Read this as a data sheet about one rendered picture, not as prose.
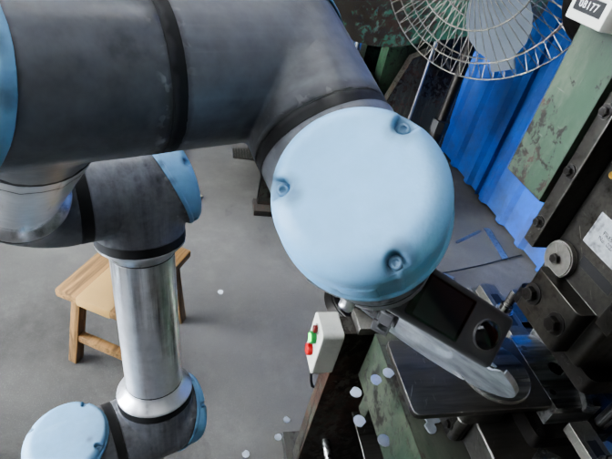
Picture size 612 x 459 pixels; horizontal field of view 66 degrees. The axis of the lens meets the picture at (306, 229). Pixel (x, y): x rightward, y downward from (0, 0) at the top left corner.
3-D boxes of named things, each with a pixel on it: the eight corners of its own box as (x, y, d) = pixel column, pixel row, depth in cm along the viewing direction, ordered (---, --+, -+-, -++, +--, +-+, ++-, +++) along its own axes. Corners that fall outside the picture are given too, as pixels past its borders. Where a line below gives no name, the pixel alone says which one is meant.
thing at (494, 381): (402, 347, 81) (404, 343, 81) (558, 432, 55) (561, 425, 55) (288, 244, 69) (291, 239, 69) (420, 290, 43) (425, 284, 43)
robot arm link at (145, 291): (104, 438, 82) (50, 132, 57) (186, 403, 90) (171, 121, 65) (125, 495, 74) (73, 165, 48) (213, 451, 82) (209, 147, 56)
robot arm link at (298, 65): (130, -91, 21) (219, 108, 18) (331, -60, 27) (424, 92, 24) (115, 45, 27) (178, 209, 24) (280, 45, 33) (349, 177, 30)
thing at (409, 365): (389, 459, 78) (415, 413, 70) (365, 384, 88) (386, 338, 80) (518, 447, 84) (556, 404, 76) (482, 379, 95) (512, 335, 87)
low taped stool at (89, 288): (130, 294, 179) (127, 225, 160) (188, 317, 176) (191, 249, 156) (66, 362, 152) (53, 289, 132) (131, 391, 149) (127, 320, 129)
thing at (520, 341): (543, 423, 79) (556, 408, 76) (499, 350, 90) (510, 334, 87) (587, 420, 81) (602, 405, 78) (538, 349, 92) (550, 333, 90)
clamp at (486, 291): (498, 355, 93) (523, 321, 87) (462, 293, 106) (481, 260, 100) (525, 354, 95) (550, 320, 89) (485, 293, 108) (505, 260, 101)
